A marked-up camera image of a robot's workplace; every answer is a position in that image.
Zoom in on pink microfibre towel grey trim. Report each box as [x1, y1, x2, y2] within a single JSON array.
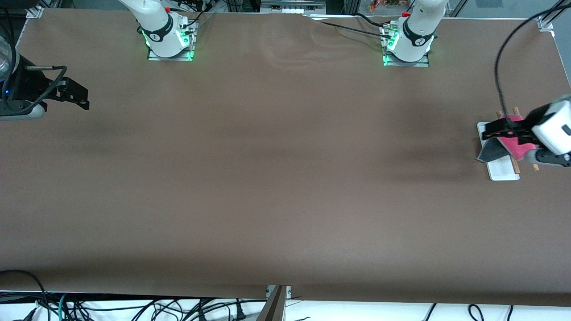
[[475, 114, 540, 164]]

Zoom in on white towel rack wooden bars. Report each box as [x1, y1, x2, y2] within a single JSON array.
[[476, 107, 540, 181]]

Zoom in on orange cluttered object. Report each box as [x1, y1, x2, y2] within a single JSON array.
[[369, 0, 404, 11]]

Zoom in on white power strip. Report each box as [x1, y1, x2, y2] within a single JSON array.
[[261, 0, 326, 14]]

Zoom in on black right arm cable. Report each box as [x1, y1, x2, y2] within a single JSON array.
[[0, 9, 68, 115]]

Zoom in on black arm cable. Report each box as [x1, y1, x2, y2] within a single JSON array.
[[493, 2, 571, 120], [0, 9, 68, 115]]

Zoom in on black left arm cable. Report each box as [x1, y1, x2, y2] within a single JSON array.
[[493, 2, 571, 120]]

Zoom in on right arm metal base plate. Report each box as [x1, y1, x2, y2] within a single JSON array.
[[147, 18, 197, 62]]

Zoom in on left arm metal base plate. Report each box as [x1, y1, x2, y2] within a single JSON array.
[[381, 22, 431, 68]]

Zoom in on short black table cable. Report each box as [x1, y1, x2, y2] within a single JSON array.
[[355, 12, 393, 26]]

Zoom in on long black table cable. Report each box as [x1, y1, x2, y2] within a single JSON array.
[[308, 17, 388, 37]]

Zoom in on thick black arched cable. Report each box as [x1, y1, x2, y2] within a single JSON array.
[[0, 269, 49, 321]]

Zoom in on metal table edge bracket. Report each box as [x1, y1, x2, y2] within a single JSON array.
[[257, 285, 293, 321]]

